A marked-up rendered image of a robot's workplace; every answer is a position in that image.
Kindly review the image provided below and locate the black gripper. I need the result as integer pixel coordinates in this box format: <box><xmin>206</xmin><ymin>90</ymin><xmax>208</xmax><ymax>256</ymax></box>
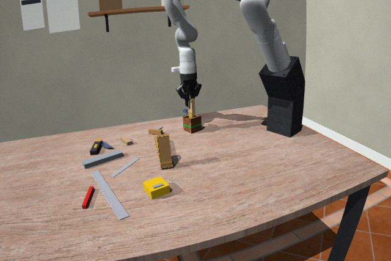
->
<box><xmin>176</xmin><ymin>72</ymin><xmax>202</xmax><ymax>108</ymax></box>

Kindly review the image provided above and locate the grey rectangular bar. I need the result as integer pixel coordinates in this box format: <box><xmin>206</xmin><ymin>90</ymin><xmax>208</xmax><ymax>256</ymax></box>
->
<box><xmin>82</xmin><ymin>149</ymin><xmax>123</xmax><ymax>169</ymax></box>

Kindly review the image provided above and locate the grey flat bar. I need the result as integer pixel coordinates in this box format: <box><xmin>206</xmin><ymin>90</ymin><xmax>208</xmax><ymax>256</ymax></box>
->
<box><xmin>110</xmin><ymin>158</ymin><xmax>139</xmax><ymax>178</ymax></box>
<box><xmin>91</xmin><ymin>170</ymin><xmax>129</xmax><ymax>220</ymax></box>

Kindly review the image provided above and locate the small tan wooden block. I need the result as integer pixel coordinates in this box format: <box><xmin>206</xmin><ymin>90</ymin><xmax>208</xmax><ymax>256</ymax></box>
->
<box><xmin>120</xmin><ymin>136</ymin><xmax>133</xmax><ymax>145</ymax></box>

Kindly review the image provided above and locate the yellow box with grey clip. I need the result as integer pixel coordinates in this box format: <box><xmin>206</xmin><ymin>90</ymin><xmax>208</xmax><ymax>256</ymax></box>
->
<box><xmin>143</xmin><ymin>177</ymin><xmax>170</xmax><ymax>199</ymax></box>

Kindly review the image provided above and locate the red rectangular bar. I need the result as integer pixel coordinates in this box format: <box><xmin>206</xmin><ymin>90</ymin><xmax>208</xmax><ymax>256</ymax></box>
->
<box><xmin>82</xmin><ymin>186</ymin><xmax>94</xmax><ymax>209</ymax></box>

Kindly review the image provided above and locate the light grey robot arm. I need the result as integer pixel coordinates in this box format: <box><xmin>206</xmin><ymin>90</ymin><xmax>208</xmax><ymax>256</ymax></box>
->
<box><xmin>163</xmin><ymin>0</ymin><xmax>291</xmax><ymax>74</ymax></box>

